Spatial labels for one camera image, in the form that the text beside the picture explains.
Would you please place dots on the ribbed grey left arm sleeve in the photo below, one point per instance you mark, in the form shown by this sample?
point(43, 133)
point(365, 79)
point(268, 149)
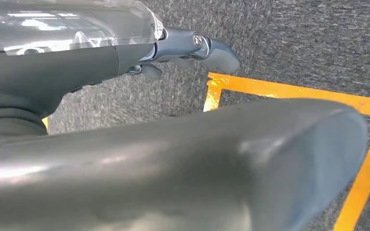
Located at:
point(6, 127)

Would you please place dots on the yellow floor tape square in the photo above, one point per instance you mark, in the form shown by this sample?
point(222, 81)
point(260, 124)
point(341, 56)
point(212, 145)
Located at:
point(268, 87)
point(45, 125)

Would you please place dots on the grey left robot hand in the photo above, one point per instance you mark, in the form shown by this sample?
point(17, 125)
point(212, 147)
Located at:
point(60, 73)

